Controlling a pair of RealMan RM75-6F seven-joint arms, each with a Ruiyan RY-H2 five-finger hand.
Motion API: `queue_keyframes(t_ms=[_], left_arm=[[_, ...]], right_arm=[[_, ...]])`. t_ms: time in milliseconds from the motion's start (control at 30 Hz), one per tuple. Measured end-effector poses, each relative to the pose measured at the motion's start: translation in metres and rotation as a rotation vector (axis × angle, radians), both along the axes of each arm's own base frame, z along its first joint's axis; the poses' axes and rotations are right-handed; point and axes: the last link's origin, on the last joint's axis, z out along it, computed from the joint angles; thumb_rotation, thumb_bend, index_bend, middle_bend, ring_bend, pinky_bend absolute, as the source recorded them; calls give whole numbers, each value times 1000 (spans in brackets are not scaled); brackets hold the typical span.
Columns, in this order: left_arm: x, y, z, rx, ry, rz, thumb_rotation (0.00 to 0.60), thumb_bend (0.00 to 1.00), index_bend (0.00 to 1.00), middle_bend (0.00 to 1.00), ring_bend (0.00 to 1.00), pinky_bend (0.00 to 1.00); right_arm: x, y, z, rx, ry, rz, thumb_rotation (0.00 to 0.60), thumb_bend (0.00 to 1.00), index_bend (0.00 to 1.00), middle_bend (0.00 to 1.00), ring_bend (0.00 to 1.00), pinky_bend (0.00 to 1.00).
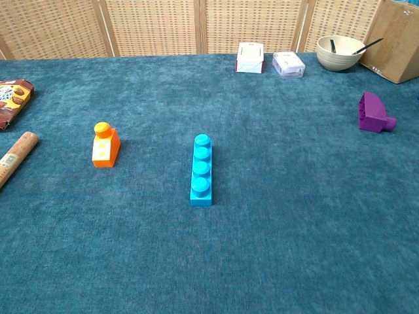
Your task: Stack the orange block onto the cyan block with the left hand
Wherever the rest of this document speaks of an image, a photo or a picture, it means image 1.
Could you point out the black spoon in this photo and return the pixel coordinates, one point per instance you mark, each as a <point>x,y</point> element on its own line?
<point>368,46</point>

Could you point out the white and red carton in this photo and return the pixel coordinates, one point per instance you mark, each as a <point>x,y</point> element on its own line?
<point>249,60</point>

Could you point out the purple plastic toy piece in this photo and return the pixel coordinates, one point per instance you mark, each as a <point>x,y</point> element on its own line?
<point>373,112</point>

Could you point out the woven rattan folding screen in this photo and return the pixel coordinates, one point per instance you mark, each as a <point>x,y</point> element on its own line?
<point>157,26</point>

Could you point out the brown cookie snack box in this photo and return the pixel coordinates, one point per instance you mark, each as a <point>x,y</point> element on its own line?
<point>13,101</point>

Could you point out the beige bowl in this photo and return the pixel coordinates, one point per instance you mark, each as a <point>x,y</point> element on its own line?
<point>337,60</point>

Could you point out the orange toy block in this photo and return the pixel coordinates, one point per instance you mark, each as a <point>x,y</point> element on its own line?
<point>110,153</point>

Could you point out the brown cardboard box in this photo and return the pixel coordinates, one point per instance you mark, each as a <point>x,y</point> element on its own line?
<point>393,39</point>

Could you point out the blue four-stud brick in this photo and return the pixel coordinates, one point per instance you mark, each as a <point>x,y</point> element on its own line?
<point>201,170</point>

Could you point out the short black utensil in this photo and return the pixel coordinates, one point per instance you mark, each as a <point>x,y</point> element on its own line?
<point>332,46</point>

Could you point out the clear plastic box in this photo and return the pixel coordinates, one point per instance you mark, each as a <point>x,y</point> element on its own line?
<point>288,63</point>

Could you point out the teal table cloth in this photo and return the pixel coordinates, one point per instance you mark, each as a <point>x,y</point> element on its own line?
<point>209,248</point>

